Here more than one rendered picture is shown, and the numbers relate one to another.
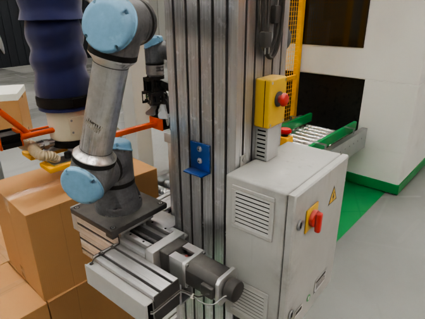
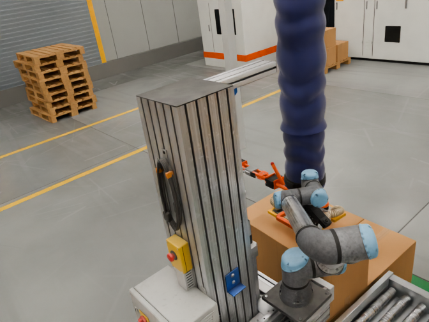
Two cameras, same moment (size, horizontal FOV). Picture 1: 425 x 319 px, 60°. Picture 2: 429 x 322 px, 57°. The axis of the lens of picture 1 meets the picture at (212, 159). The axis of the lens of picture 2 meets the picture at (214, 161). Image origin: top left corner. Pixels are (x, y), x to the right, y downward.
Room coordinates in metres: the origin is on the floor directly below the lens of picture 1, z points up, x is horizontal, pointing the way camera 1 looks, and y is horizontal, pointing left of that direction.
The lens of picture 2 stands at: (1.47, -1.34, 2.40)
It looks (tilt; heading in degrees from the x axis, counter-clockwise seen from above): 26 degrees down; 103
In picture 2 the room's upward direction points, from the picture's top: 8 degrees counter-clockwise
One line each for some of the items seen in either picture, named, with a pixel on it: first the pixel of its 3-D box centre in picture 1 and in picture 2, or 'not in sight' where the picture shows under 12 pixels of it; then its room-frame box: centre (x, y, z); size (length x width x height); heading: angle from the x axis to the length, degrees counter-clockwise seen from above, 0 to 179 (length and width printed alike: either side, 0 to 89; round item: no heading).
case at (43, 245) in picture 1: (82, 213); (306, 255); (1.52, 0.61, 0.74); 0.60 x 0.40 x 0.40; 136
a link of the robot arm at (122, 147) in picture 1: (112, 159); not in sight; (1.06, 0.31, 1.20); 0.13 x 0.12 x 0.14; 167
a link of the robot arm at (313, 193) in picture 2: not in sight; (312, 195); (1.54, 0.13, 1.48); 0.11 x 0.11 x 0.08; 14
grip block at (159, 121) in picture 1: (163, 121); not in sight; (1.55, 0.21, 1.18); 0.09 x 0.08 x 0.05; 45
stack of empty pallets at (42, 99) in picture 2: not in sight; (55, 81); (-3.43, 6.18, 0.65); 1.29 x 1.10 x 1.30; 141
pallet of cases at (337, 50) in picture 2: not in sight; (315, 46); (2.02, 8.19, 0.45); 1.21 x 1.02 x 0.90; 141
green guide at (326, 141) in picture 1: (319, 148); not in sight; (2.74, -0.85, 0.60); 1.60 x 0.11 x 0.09; 138
